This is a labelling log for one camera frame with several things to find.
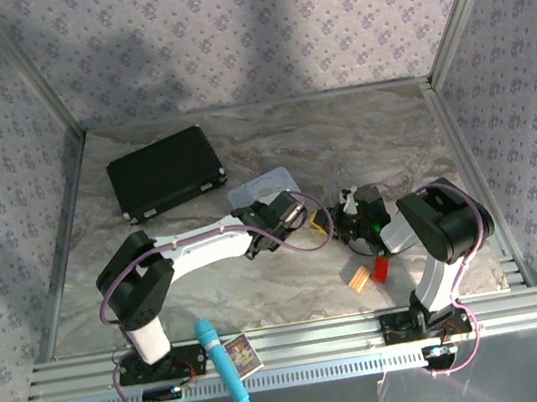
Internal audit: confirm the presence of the perforated metal cable strip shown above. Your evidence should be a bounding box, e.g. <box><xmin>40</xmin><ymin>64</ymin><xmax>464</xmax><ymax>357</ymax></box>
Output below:
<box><xmin>57</xmin><ymin>346</ymin><xmax>432</xmax><ymax>402</ymax></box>

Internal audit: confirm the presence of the red block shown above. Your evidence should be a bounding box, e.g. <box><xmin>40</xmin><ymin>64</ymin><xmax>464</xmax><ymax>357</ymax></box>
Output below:
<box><xmin>369</xmin><ymin>255</ymin><xmax>396</xmax><ymax>286</ymax></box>

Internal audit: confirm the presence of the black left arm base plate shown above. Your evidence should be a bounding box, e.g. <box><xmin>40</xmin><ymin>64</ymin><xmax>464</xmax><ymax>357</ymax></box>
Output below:
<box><xmin>113</xmin><ymin>342</ymin><xmax>211</xmax><ymax>390</ymax></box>

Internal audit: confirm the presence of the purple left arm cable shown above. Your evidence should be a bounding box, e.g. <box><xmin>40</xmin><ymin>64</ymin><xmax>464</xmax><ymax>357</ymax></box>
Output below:
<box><xmin>83</xmin><ymin>184</ymin><xmax>360</xmax><ymax>402</ymax></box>

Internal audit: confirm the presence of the ridged wooden block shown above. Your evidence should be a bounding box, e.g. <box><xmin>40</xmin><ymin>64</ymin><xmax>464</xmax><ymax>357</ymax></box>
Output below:
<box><xmin>338</xmin><ymin>263</ymin><xmax>375</xmax><ymax>297</ymax></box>

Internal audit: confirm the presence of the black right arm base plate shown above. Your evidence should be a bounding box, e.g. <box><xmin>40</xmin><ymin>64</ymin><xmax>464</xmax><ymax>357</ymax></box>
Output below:
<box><xmin>378</xmin><ymin>300</ymin><xmax>475</xmax><ymax>348</ymax></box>

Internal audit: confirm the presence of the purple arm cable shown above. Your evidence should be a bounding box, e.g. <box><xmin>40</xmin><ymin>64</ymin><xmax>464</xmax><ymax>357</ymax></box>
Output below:
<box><xmin>376</xmin><ymin>165</ymin><xmax>518</xmax><ymax>385</ymax></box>
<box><xmin>83</xmin><ymin>184</ymin><xmax>360</xmax><ymax>402</ymax></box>

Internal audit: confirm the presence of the yellow padlock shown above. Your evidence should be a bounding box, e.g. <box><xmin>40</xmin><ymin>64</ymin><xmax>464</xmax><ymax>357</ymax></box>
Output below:
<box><xmin>306</xmin><ymin>207</ymin><xmax>333</xmax><ymax>237</ymax></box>

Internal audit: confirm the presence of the aluminium frame post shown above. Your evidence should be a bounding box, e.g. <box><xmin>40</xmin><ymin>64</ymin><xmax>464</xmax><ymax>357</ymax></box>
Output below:
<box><xmin>0</xmin><ymin>0</ymin><xmax>88</xmax><ymax>147</ymax></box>
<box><xmin>413</xmin><ymin>0</ymin><xmax>526</xmax><ymax>88</ymax></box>

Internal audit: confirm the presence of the teal toy microphone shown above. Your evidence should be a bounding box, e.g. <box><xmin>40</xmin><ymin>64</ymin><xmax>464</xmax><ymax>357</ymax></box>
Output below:
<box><xmin>192</xmin><ymin>313</ymin><xmax>256</xmax><ymax>402</ymax></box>

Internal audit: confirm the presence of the aluminium side rail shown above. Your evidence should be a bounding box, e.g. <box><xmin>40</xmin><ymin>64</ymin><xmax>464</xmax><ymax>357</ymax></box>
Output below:
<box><xmin>4</xmin><ymin>129</ymin><xmax>121</xmax><ymax>366</ymax></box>
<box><xmin>419</xmin><ymin>65</ymin><xmax>537</xmax><ymax>301</ymax></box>

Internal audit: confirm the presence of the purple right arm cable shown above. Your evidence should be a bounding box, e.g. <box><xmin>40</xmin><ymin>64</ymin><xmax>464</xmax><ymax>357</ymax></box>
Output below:
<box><xmin>376</xmin><ymin>165</ymin><xmax>518</xmax><ymax>385</ymax></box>

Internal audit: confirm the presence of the black hard case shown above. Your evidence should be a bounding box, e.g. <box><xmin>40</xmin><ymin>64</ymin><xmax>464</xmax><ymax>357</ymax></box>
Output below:
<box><xmin>102</xmin><ymin>121</ymin><xmax>234</xmax><ymax>229</ymax></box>

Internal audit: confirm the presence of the small picture card box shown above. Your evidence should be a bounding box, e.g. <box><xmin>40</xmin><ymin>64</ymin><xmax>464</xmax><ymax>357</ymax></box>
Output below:
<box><xmin>222</xmin><ymin>331</ymin><xmax>266</xmax><ymax>383</ymax></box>

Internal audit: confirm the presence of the aluminium table edge rail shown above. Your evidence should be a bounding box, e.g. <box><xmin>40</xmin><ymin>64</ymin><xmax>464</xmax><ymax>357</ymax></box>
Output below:
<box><xmin>22</xmin><ymin>285</ymin><xmax>537</xmax><ymax>402</ymax></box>

